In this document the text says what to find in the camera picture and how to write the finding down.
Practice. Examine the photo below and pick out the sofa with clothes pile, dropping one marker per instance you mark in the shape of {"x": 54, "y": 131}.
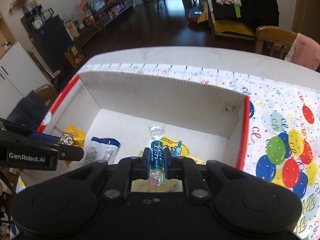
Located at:
{"x": 241, "y": 17}

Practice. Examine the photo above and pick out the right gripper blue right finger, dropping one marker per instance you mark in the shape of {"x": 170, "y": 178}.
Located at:
{"x": 191, "y": 175}

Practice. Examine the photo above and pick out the wooden chair with pink cloth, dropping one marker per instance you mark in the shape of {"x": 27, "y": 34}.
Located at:
{"x": 294, "y": 47}

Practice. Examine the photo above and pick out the white cabinet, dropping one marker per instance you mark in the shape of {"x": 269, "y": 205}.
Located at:
{"x": 19, "y": 76}

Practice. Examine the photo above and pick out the red cardboard box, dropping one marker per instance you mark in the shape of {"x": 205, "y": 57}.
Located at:
{"x": 211, "y": 120}

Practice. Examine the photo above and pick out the black side cabinet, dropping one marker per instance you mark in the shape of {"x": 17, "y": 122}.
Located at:
{"x": 49, "y": 36}

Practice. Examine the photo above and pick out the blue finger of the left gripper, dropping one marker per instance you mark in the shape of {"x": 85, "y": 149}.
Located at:
{"x": 45, "y": 137}

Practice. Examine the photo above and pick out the dark tv console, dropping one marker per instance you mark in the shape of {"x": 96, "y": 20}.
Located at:
{"x": 102, "y": 18}

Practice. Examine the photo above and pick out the blue candy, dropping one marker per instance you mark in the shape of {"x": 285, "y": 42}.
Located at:
{"x": 157, "y": 132}

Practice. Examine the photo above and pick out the yellow sesame snack packet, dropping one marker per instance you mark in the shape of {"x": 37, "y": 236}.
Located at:
{"x": 73, "y": 136}

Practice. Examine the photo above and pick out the blue white biscuit packet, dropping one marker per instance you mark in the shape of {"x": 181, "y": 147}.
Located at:
{"x": 102, "y": 149}

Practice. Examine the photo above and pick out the colourful balloon birthday tablecloth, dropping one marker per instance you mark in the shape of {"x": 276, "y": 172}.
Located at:
{"x": 283, "y": 132}

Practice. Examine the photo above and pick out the yellow minion snack packet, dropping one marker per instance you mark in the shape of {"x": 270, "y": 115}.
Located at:
{"x": 180, "y": 149}

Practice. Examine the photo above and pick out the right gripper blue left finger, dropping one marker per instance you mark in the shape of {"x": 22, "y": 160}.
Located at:
{"x": 124, "y": 173}

